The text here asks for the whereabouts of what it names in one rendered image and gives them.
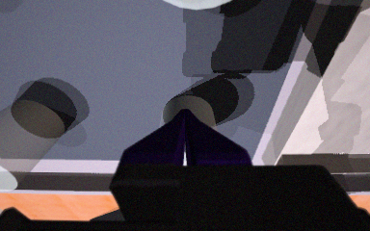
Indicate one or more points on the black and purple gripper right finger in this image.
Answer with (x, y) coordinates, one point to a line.
(207, 147)

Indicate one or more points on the white shallow rectangular tray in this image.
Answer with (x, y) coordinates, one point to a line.
(334, 131)

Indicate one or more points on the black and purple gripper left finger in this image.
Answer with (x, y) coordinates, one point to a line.
(163, 146)

